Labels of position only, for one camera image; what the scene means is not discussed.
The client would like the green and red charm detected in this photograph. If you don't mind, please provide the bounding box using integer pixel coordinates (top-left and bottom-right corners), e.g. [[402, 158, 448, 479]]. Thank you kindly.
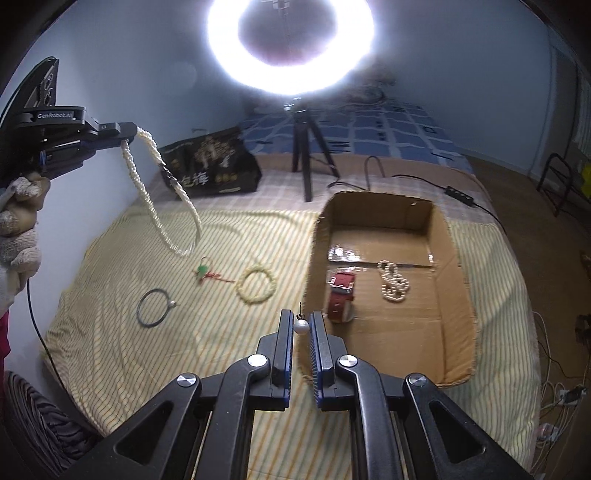
[[192, 261, 236, 285]]

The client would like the blue checkered bedsheet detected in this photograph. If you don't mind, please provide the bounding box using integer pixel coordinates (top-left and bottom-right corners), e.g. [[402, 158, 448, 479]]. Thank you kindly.
[[237, 102, 476, 174]]

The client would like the black bangle with pearl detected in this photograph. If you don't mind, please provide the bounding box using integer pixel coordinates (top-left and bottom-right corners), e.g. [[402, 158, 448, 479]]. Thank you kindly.
[[137, 288, 179, 329]]

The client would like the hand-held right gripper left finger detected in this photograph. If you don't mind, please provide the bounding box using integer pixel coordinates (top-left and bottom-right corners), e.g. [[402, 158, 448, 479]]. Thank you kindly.
[[60, 310, 295, 480]]

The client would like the zebra striped cloth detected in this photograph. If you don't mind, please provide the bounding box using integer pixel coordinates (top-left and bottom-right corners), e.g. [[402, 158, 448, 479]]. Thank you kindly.
[[4, 370, 108, 480]]

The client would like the person's left hand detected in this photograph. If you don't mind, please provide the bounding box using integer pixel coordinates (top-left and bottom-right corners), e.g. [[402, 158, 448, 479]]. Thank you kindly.
[[0, 173, 51, 298]]

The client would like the yellow striped blanket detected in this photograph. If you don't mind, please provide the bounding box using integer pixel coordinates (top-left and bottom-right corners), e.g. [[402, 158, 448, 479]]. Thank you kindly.
[[39, 202, 542, 480]]

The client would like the red watch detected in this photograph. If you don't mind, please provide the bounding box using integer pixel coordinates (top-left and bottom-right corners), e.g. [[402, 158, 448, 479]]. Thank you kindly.
[[325, 271, 358, 324]]

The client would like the yellow bead bracelet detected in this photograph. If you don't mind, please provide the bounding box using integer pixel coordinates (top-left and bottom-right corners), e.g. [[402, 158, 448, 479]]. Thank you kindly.
[[236, 266, 278, 305]]

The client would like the black metal rack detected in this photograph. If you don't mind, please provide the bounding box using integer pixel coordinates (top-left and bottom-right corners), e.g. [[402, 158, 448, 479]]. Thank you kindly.
[[536, 153, 576, 218]]

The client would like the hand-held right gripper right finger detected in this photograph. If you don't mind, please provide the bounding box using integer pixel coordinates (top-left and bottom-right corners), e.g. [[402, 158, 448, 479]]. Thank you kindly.
[[308, 311, 532, 480]]

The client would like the short pearl bracelet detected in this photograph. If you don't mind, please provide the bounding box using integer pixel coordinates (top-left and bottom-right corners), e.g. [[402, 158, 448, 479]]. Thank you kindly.
[[376, 260, 411, 304]]

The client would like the cardboard box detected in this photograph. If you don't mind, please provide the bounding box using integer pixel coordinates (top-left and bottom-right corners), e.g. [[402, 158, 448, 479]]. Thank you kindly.
[[298, 190, 477, 387]]

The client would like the beige checkered sheet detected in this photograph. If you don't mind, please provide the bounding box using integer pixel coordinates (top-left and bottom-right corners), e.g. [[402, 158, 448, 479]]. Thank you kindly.
[[131, 151, 500, 223]]

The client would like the thin black cable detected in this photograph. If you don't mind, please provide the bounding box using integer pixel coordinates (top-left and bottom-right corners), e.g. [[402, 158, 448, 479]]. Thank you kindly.
[[24, 276, 71, 394]]

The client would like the black tripod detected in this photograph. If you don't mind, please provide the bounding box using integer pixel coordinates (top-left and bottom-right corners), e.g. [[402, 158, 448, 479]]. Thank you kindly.
[[282, 97, 342, 203]]

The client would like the clear plastic wrapper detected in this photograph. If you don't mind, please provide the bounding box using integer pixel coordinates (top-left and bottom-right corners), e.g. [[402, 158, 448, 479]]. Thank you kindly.
[[326, 244, 363, 264]]

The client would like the white power strip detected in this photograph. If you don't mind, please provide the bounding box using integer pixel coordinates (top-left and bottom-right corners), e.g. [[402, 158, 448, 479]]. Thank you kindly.
[[555, 386, 585, 408]]

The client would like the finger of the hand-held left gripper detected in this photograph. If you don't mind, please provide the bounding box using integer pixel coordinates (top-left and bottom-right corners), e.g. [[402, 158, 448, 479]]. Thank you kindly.
[[41, 137, 126, 180], [95, 121, 140, 140]]

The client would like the long white pearl necklace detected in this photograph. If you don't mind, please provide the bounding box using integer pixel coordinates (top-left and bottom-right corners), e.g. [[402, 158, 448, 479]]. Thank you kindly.
[[120, 129, 203, 257]]

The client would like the black snack bag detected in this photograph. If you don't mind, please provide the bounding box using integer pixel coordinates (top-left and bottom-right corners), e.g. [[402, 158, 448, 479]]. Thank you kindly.
[[159, 129, 263, 200]]

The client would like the black cable with controller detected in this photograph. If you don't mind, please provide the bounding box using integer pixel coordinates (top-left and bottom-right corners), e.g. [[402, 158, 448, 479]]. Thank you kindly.
[[327, 155, 509, 232]]

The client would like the ring light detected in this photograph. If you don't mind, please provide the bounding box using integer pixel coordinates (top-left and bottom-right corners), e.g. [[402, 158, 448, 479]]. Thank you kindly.
[[206, 0, 376, 98]]

